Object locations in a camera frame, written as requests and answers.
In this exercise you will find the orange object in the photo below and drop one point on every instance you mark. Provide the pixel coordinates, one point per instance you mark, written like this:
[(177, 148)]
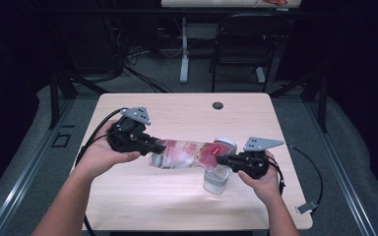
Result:
[(275, 2)]

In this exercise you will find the person's left hand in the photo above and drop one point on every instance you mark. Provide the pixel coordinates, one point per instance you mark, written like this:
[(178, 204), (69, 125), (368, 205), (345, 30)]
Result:
[(103, 160)]

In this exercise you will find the aluminium floor rail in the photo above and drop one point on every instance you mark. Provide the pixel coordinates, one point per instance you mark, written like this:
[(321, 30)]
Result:
[(341, 177), (26, 187)]

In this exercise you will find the red and white refill pouch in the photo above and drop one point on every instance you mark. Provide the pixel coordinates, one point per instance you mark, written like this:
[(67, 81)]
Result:
[(183, 154)]

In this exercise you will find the light wooden desk top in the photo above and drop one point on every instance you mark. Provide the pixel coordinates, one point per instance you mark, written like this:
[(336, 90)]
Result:
[(210, 3)]

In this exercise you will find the white lidded container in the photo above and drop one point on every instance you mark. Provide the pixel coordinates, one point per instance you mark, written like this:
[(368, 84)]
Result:
[(218, 180)]

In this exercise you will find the black table grommet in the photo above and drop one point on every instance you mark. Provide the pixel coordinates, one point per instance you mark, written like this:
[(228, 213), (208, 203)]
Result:
[(218, 106)]

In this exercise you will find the person's right hand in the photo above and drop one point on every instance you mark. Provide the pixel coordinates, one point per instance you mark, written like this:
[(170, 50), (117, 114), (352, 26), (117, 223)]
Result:
[(265, 187)]

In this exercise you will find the black metal stand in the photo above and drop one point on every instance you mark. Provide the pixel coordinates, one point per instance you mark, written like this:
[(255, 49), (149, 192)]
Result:
[(55, 98), (322, 101)]

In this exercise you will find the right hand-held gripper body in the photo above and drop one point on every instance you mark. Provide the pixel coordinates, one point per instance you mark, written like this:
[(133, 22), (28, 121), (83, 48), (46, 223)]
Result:
[(254, 159)]

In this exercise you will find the black folding chair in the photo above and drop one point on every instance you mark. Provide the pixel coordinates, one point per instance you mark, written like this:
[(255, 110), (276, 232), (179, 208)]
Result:
[(247, 49)]

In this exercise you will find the white desk leg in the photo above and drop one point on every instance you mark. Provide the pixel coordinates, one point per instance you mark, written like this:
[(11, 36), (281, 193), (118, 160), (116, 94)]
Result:
[(184, 55)]

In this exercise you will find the black floor socket frame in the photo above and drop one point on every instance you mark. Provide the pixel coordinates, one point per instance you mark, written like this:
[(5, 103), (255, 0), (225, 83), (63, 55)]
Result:
[(61, 140)]

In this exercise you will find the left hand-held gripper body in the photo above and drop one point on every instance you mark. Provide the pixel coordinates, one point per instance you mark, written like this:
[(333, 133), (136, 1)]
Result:
[(128, 137)]

